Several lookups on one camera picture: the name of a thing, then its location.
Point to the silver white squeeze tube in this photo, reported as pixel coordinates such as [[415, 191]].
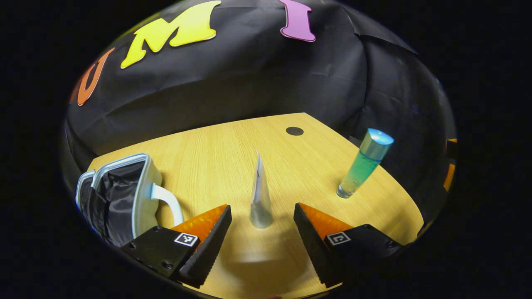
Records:
[[261, 199]]

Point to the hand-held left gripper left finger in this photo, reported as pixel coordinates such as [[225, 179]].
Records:
[[208, 249]]

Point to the blue-green bottle with blue cap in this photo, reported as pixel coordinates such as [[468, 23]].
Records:
[[363, 166]]

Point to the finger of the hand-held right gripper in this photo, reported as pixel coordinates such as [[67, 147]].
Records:
[[449, 176]]

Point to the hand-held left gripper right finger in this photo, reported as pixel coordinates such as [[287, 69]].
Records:
[[311, 245]]

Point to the round black table hole cap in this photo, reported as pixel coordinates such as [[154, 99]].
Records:
[[294, 131]]

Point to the black backdrop cloth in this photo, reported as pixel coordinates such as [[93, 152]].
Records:
[[249, 83]]

